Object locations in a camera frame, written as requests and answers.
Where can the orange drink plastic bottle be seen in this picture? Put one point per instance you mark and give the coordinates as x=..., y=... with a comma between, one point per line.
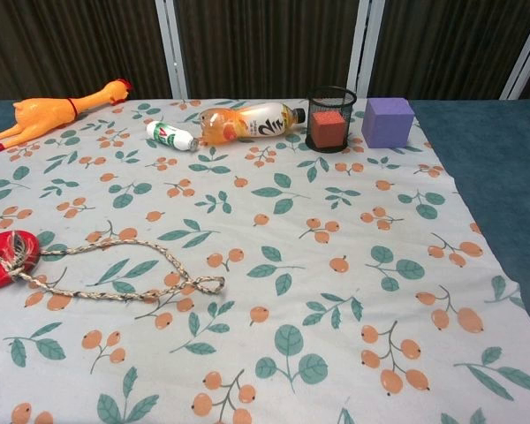
x=247, y=123

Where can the floral leaf print tablecloth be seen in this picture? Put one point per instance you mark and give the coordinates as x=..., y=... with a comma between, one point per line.
x=265, y=309

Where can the orange foam cube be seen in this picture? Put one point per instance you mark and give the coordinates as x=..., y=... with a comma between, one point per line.
x=329, y=130

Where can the black mesh pen holder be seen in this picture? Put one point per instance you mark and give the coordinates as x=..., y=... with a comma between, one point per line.
x=352, y=128

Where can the small white green bottle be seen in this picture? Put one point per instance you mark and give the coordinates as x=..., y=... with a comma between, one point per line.
x=168, y=134

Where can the purple foam cube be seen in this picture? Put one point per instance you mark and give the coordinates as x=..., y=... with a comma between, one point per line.
x=386, y=126

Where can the orange rubber chicken toy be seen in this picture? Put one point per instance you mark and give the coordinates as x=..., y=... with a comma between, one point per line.
x=40, y=112

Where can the white screen frame post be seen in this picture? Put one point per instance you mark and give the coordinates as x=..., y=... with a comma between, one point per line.
x=365, y=53
x=172, y=53
x=523, y=66

